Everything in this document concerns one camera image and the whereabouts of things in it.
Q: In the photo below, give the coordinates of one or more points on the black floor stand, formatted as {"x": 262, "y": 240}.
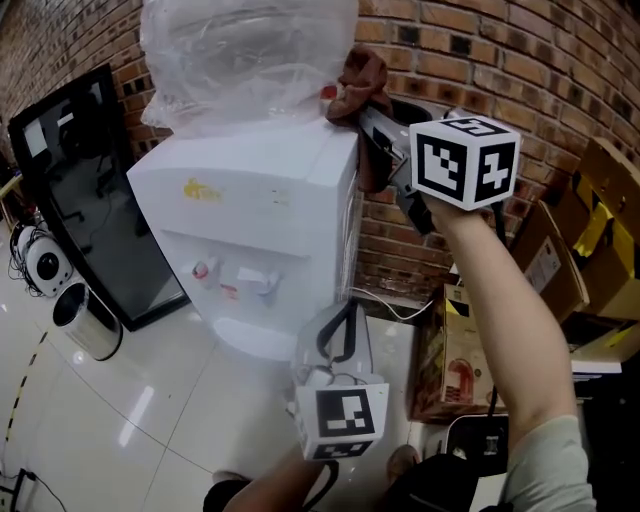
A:
{"x": 17, "y": 487}

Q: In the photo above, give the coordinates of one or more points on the brown wiping cloth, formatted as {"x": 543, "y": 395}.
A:
{"x": 360, "y": 75}

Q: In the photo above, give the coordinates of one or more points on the person's grey shirt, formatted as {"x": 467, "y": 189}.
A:
{"x": 545, "y": 470}

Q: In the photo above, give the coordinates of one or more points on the plastic-wrapped water bottle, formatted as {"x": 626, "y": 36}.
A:
{"x": 240, "y": 60}

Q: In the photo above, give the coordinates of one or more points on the yellow black striped tape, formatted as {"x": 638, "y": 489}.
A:
{"x": 22, "y": 385}

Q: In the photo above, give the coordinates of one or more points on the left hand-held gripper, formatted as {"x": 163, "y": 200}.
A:
{"x": 345, "y": 415}

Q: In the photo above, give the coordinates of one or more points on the person's black shorts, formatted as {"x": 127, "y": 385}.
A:
{"x": 440, "y": 485}

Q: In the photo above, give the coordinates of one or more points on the person's right shoe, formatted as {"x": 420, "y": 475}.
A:
{"x": 402, "y": 465}

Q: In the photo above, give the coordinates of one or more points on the white water dispenser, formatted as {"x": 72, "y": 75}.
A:
{"x": 225, "y": 200}

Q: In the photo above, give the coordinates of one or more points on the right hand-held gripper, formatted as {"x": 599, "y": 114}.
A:
{"x": 465, "y": 165}

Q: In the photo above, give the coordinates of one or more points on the low wooden table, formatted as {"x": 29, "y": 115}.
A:
{"x": 7, "y": 200}

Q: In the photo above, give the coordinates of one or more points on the black flat box white lid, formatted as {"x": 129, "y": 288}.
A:
{"x": 605, "y": 350}

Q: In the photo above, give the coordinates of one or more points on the black framed glass door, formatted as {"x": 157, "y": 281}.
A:
{"x": 100, "y": 225}

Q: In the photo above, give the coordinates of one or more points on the person's left forearm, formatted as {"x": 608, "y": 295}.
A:
{"x": 270, "y": 485}

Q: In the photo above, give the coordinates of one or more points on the person's right forearm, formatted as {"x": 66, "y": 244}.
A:
{"x": 510, "y": 325}

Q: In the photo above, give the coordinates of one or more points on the red printed carton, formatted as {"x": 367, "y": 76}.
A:
{"x": 450, "y": 360}

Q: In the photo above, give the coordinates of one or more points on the cardboard box with striped tape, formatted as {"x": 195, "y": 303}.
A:
{"x": 610, "y": 225}

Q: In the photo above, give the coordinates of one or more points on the steel trash can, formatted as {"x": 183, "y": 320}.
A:
{"x": 90, "y": 330}

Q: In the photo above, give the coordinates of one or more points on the white round device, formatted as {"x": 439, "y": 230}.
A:
{"x": 50, "y": 265}

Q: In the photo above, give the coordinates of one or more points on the small white appliance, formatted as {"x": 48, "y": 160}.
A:
{"x": 475, "y": 440}

